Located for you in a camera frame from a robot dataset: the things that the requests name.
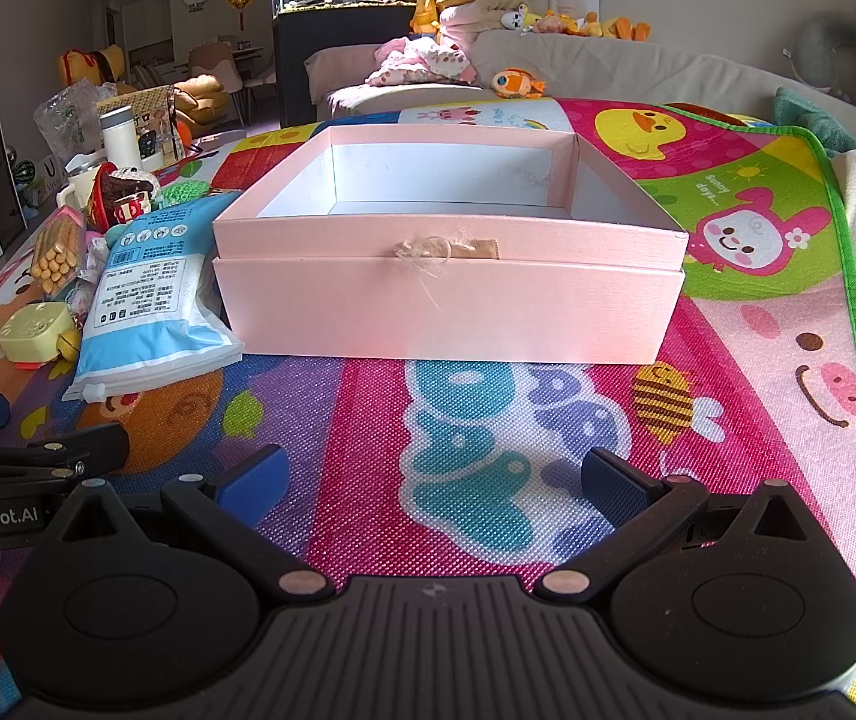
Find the pale pink pillow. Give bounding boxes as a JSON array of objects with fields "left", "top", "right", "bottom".
[{"left": 438, "top": 4, "right": 519, "bottom": 40}]

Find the brown crochet doll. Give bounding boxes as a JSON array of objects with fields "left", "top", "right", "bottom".
[{"left": 90, "top": 165, "right": 159, "bottom": 233}]

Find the row of orange plush toys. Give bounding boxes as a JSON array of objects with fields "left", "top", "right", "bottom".
[{"left": 533, "top": 9, "right": 652, "bottom": 42}]

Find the green crochet piece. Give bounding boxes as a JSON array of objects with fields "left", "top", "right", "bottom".
[{"left": 154, "top": 174, "right": 213, "bottom": 209}]

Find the white mug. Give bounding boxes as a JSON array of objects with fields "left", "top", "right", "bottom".
[{"left": 56, "top": 169, "right": 99, "bottom": 230}]

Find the pink white cloth pile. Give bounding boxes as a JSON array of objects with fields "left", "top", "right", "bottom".
[{"left": 365, "top": 36, "right": 477, "bottom": 87}]

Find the clear plastic bag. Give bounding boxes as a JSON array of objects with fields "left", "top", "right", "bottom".
[{"left": 34, "top": 82, "right": 110, "bottom": 158}]

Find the woven printed box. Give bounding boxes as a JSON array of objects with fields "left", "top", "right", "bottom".
[{"left": 98, "top": 86, "right": 178, "bottom": 166}]

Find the pink cardboard box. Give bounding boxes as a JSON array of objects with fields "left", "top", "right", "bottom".
[{"left": 212, "top": 125, "right": 691, "bottom": 365}]

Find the brown bear plush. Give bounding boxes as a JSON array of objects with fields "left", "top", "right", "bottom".
[{"left": 173, "top": 75, "right": 228, "bottom": 121}]

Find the yellow toy box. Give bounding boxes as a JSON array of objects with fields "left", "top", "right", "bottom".
[{"left": 0, "top": 302, "right": 82, "bottom": 370}]

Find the white thermos bottle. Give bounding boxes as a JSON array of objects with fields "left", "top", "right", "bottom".
[{"left": 99, "top": 106, "right": 144, "bottom": 166}]

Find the biscuit stick pack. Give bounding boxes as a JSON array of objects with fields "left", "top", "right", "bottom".
[{"left": 29, "top": 214, "right": 88, "bottom": 293}]

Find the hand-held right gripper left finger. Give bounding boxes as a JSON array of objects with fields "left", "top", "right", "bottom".
[{"left": 45, "top": 444, "right": 331, "bottom": 601}]

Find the beige dining chair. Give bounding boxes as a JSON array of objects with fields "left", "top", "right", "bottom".
[{"left": 189, "top": 41, "right": 249, "bottom": 121}]

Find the black tank cabinet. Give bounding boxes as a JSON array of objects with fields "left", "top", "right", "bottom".
[{"left": 272, "top": 11, "right": 414, "bottom": 125}]

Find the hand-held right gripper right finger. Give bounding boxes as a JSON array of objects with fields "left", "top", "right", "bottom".
[{"left": 536, "top": 448, "right": 811, "bottom": 601}]

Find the colourful cartoon play mat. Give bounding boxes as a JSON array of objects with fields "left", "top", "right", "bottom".
[{"left": 0, "top": 94, "right": 856, "bottom": 720}]

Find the blue white snack bag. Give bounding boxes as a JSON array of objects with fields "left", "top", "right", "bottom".
[{"left": 62, "top": 191, "right": 245, "bottom": 402}]

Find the orange fish plush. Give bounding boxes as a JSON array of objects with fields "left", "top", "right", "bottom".
[{"left": 491, "top": 67, "right": 547, "bottom": 100}]

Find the beige sofa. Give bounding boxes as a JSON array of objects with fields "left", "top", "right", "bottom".
[{"left": 304, "top": 30, "right": 856, "bottom": 166}]

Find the grey neck pillow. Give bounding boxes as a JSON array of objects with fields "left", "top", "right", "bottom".
[{"left": 795, "top": 9, "right": 856, "bottom": 98}]

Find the teal towel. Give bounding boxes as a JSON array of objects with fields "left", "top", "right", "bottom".
[{"left": 774, "top": 86, "right": 841, "bottom": 158}]

